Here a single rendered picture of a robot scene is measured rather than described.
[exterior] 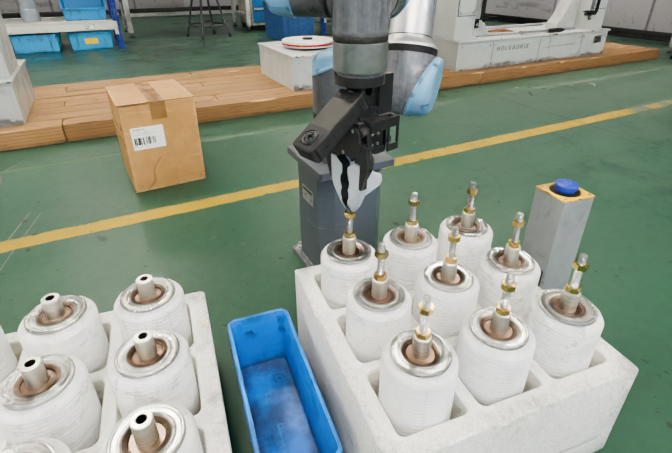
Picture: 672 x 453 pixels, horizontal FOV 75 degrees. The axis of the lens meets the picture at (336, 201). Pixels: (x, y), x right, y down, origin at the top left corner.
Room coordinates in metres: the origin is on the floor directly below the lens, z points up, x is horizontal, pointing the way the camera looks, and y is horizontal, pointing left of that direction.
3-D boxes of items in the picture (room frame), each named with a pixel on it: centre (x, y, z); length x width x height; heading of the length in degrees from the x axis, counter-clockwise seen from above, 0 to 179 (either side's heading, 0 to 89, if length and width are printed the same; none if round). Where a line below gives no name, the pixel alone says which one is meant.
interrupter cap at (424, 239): (0.65, -0.13, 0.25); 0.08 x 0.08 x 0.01
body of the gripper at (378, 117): (0.63, -0.04, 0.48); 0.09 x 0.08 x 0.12; 130
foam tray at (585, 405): (0.54, -0.17, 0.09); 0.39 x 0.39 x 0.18; 21
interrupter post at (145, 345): (0.39, 0.23, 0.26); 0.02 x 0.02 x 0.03
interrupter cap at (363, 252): (0.61, -0.02, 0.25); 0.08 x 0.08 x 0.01
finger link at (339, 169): (0.64, -0.02, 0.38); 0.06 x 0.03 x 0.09; 130
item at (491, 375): (0.43, -0.22, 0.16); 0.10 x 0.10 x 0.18
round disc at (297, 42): (2.71, 0.17, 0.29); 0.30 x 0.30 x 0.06
